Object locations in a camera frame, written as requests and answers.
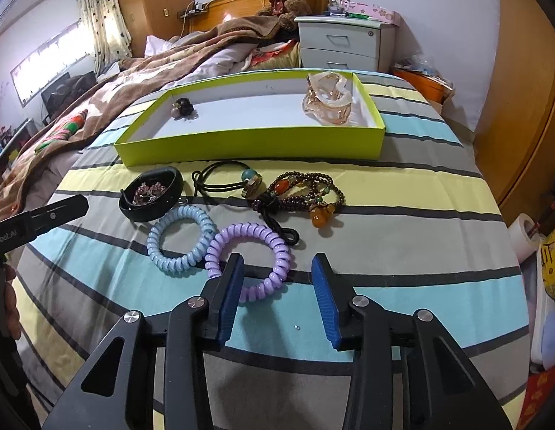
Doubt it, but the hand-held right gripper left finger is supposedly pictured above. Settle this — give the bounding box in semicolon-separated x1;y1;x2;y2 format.
42;253;245;430

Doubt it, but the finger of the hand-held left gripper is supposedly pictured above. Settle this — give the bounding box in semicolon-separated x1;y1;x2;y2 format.
24;195;89;232

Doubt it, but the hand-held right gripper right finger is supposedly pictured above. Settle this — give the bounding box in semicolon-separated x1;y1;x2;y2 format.
311;253;513;430

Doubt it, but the purple spiral hair tie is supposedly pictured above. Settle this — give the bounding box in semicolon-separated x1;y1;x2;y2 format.
205;223;291;304

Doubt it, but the light blue spiral hair tie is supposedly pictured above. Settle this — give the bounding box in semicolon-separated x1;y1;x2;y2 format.
147;205;217;277

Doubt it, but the black wrist band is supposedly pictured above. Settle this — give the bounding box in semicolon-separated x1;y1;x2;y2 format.
118;167;182;222

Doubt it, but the brown bead bracelet amber gourd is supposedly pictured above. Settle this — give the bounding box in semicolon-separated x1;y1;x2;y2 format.
252;171;346;248

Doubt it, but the rhinestone hair clip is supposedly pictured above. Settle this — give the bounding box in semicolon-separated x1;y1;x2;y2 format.
132;181;167;207

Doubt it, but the black hair tie teal bead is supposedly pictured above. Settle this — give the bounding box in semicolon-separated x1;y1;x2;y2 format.
191;160;266;200

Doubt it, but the lime green shallow box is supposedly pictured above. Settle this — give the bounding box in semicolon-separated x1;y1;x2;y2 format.
114;68;386;167

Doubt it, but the person's left hand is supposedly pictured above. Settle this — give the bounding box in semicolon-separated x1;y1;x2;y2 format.
4;264;19;339

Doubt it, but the shelf with small bottles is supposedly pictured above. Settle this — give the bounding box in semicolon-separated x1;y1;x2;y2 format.
0;119;36;175

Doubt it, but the red green knitted cloth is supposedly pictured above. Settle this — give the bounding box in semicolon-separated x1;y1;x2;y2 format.
35;110;89;151

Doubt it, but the striped bedsheet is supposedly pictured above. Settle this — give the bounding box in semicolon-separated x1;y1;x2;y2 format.
15;69;531;430

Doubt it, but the dark monitor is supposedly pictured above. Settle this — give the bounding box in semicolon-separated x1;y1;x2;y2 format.
41;72;99;119

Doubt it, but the brown patterned blanket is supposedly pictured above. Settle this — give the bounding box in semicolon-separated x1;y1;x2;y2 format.
0;15;300;229

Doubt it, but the window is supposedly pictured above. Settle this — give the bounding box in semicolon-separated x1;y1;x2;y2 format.
9;20;96;108

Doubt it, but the white pillow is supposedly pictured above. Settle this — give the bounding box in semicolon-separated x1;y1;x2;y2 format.
145;35;180;57

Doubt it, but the clear amber hair claw clip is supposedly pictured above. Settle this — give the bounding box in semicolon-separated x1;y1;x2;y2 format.
302;72;354;124

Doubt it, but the dotted curtain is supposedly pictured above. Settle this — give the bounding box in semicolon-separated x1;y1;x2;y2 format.
75;0;132;75

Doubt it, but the white paper roll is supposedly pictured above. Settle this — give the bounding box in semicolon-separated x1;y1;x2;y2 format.
506;212;540;264

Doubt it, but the pale lavender quilt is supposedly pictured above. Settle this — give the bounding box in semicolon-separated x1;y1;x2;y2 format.
161;47;260;89

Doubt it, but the yellow bag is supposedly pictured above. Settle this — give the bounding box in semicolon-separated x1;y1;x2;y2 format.
540;228;555;305

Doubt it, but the wooden wardrobe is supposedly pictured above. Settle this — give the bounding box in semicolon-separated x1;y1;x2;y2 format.
111;0;195;59

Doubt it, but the orange box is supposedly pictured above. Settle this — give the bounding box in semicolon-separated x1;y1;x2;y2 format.
392;67;453;104

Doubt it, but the colourful pillow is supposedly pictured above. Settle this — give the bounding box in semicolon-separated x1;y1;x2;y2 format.
244;39;302;71

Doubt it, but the clear plastic bag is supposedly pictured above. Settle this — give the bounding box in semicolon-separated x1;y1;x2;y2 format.
394;54;453;86

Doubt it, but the white nightstand with drawers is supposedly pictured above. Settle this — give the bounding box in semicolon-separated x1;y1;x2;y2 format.
294;14;398;73

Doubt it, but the wooden headboard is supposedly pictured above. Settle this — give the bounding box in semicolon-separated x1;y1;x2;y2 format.
181;0;327;37

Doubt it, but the wooden door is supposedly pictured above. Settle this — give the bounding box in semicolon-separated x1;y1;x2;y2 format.
472;0;555;229

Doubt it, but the pink flower box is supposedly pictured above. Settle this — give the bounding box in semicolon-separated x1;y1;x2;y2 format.
345;1;401;27

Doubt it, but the small black hair tie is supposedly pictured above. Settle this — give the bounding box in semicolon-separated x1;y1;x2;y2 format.
171;97;195;119

